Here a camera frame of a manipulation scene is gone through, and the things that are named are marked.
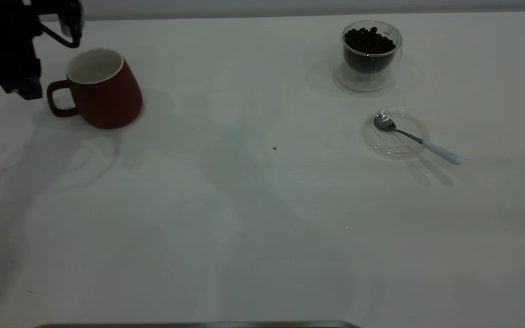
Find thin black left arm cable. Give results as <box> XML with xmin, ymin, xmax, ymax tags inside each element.
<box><xmin>39</xmin><ymin>22</ymin><xmax>81</xmax><ymax>49</ymax></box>

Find dark coffee beans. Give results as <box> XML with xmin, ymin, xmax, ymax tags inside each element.
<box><xmin>344</xmin><ymin>27</ymin><xmax>396</xmax><ymax>74</ymax></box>

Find red ceramic mug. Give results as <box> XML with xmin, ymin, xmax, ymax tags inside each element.
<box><xmin>46</xmin><ymin>49</ymin><xmax>144</xmax><ymax>130</ymax></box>

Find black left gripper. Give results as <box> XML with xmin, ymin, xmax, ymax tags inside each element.
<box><xmin>0</xmin><ymin>20</ymin><xmax>43</xmax><ymax>100</ymax></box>

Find metal spoon light-blue handle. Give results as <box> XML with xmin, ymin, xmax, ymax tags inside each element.
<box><xmin>373</xmin><ymin>114</ymin><xmax>465</xmax><ymax>165</ymax></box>

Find clear double-wall glass cup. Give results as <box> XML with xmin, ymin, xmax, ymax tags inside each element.
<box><xmin>334</xmin><ymin>20</ymin><xmax>403</xmax><ymax>94</ymax></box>

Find clear glass saucer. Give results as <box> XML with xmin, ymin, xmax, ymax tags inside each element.
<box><xmin>363</xmin><ymin>108</ymin><xmax>430</xmax><ymax>159</ymax></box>

